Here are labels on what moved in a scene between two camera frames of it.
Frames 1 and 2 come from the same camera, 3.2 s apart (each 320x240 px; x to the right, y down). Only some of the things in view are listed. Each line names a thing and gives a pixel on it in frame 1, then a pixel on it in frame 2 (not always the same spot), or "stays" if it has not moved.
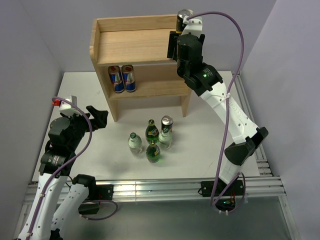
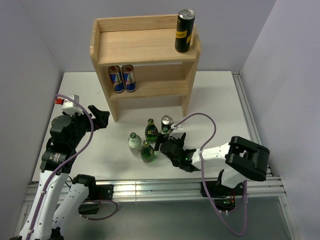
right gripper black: [173, 44] -> [160, 138]
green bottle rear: [152, 132] stays
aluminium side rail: [263, 169] stays
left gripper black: [100, 116] stays
